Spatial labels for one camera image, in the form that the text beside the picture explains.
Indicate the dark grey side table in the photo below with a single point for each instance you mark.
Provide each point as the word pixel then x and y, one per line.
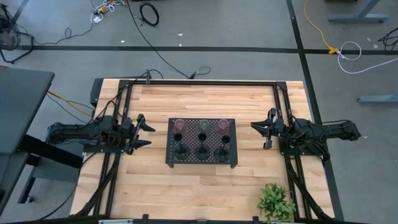
pixel 21 102

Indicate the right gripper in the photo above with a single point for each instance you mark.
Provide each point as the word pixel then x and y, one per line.
pixel 278 128

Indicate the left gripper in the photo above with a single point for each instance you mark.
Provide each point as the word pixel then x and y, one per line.
pixel 128 128

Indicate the green plant in white pot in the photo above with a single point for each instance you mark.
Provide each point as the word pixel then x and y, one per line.
pixel 275 202

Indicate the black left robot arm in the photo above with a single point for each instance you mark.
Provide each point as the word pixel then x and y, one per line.
pixel 77 133

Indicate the pale green glass candle holder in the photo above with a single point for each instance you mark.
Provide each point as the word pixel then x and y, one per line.
pixel 204 124

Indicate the grey desk leg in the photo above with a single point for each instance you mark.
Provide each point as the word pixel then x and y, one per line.
pixel 357 18

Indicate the tall black candlestick holder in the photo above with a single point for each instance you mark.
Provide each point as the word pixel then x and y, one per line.
pixel 222 154
pixel 182 153
pixel 202 153

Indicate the grey desk foot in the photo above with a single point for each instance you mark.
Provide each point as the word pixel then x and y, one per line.
pixel 379 99

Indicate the black perforated metal riser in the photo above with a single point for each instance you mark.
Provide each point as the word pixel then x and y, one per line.
pixel 192 143

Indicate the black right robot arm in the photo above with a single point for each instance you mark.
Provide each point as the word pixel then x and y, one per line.
pixel 329 132

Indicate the black aluminium rig frame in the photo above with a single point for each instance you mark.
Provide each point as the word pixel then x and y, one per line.
pixel 217 82

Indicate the silver metal bar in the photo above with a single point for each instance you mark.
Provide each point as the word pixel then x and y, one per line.
pixel 115 221

